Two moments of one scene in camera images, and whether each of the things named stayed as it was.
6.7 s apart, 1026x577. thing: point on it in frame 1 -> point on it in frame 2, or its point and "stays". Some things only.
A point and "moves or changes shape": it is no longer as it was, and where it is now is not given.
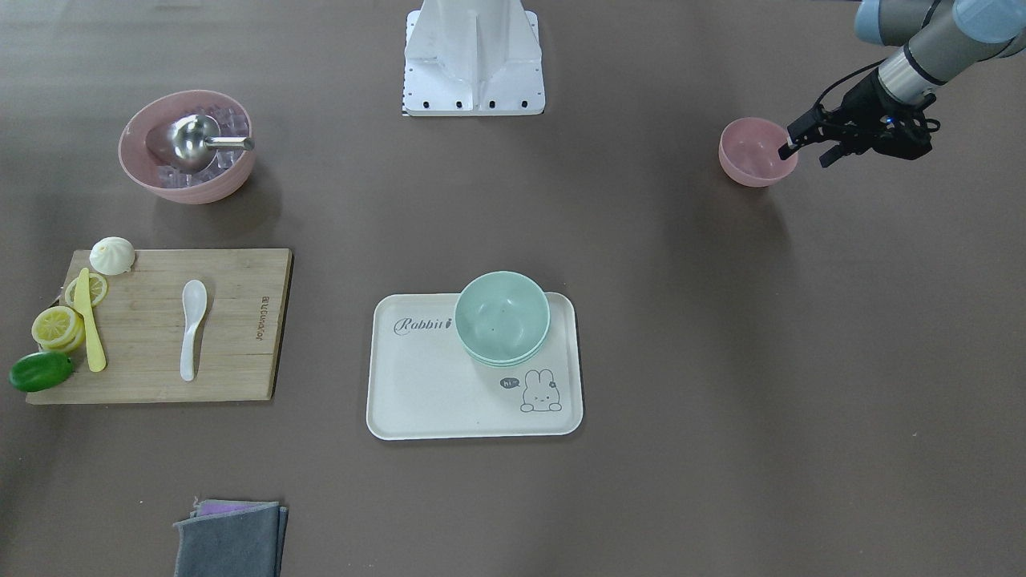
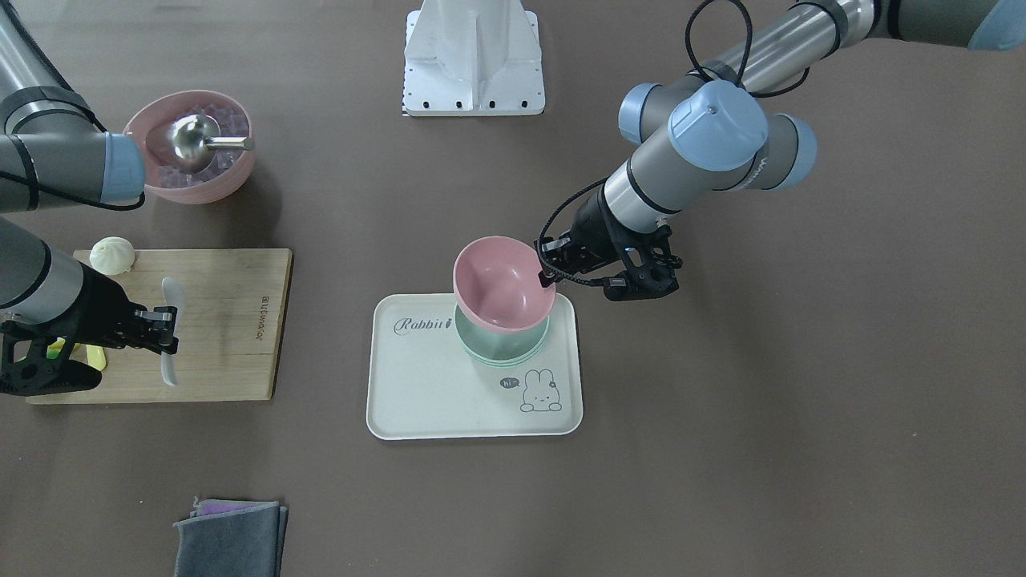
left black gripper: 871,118 -> 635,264
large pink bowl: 144,154 stays
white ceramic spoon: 194,297 -> 174,296
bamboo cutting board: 143,328 stays
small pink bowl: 749,151 moves or changes shape
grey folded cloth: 232,538 stays
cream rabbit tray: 424,382 stays
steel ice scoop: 193,140 stays
